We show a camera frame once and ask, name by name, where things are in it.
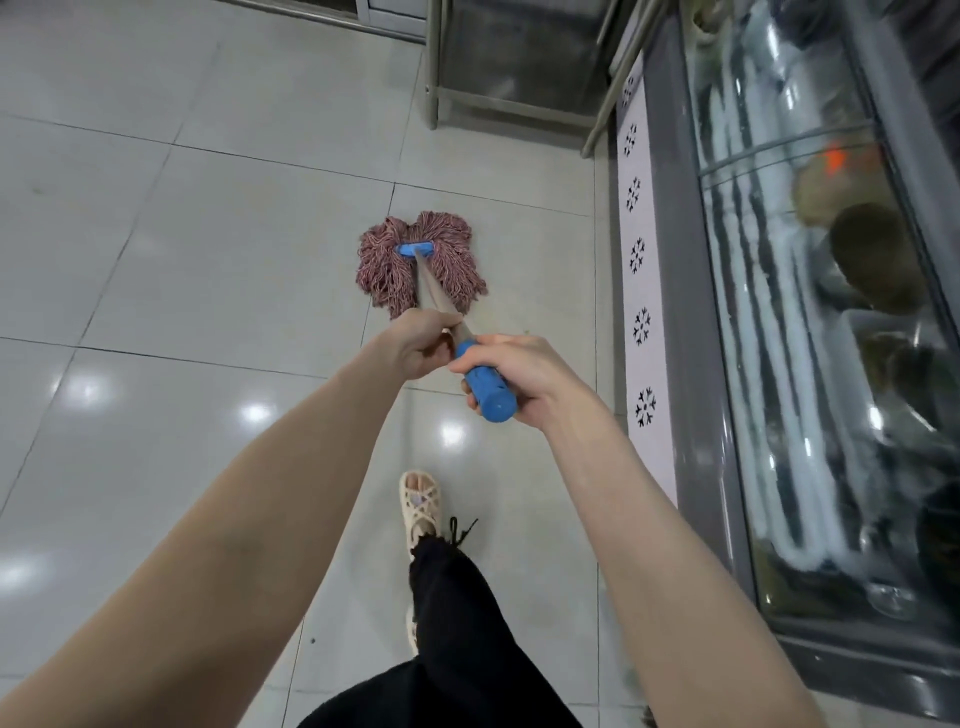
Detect person's right forearm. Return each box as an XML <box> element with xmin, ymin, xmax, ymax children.
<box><xmin>539</xmin><ymin>404</ymin><xmax>826</xmax><ymax>728</ymax></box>

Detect person's left hand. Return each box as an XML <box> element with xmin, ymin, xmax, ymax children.
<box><xmin>377</xmin><ymin>305</ymin><xmax>464</xmax><ymax>382</ymax></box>

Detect person's black trousers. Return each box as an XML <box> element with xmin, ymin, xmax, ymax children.
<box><xmin>296</xmin><ymin>536</ymin><xmax>583</xmax><ymax>728</ymax></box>

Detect stainless steel table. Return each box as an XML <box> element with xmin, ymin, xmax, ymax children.
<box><xmin>423</xmin><ymin>0</ymin><xmax>669</xmax><ymax>159</ymax></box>

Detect person's right beige sandal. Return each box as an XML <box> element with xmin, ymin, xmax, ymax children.
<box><xmin>398</xmin><ymin>470</ymin><xmax>444</xmax><ymax>556</ymax></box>

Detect person's left forearm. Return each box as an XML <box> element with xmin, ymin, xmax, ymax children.
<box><xmin>0</xmin><ymin>352</ymin><xmax>406</xmax><ymax>728</ymax></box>

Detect person's right hand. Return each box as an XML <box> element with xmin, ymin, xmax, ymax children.
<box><xmin>448</xmin><ymin>332</ymin><xmax>603</xmax><ymax>434</ymax></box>

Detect pink string mop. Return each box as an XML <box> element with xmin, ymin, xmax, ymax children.
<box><xmin>356</xmin><ymin>211</ymin><xmax>519</xmax><ymax>424</ymax></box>

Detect grey glass display freezer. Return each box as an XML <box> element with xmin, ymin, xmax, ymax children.
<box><xmin>614</xmin><ymin>0</ymin><xmax>960</xmax><ymax>721</ymax></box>

